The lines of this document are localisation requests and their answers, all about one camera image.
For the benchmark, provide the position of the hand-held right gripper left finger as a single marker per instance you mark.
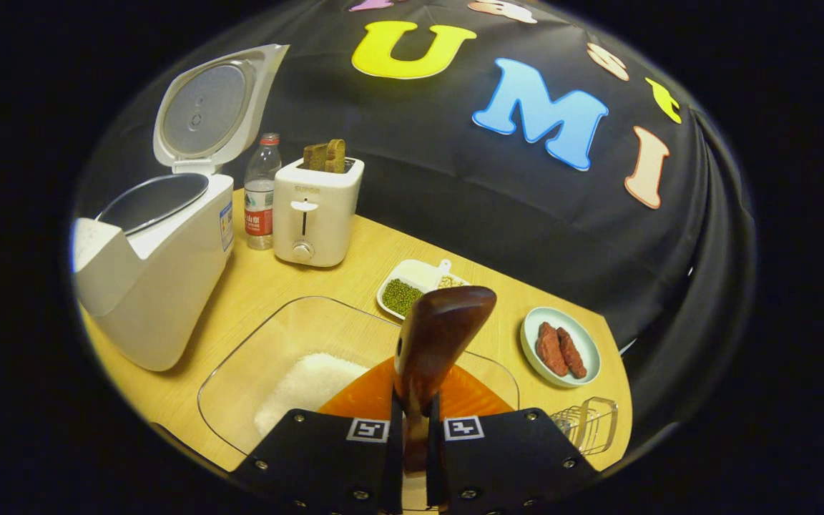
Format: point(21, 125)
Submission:
point(326, 458)

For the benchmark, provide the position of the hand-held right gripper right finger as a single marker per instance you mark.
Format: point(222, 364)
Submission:
point(505, 458)

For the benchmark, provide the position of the white rice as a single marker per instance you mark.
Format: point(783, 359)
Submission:
point(312, 386)

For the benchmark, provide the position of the clear chopstick holder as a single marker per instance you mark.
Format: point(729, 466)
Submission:
point(587, 425)

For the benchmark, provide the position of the white rice cooker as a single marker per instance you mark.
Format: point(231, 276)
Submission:
point(162, 286)

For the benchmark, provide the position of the red sausage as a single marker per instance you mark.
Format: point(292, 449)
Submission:
point(549, 350)
point(574, 355)

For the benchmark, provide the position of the clear plastic container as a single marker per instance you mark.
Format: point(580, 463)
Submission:
point(269, 343)

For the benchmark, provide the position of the pale green plate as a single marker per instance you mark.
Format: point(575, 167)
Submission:
point(587, 350)

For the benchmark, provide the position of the white divided bean dish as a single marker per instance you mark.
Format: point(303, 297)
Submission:
point(401, 295)

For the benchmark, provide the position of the white toaster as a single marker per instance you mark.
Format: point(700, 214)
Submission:
point(319, 214)

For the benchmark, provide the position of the clear water bottle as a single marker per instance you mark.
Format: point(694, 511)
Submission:
point(262, 207)

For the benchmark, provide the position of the black backdrop cloth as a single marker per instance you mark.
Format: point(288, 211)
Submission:
point(455, 193)

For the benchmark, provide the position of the brown bread slice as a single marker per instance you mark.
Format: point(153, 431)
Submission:
point(315, 157)
point(337, 156)

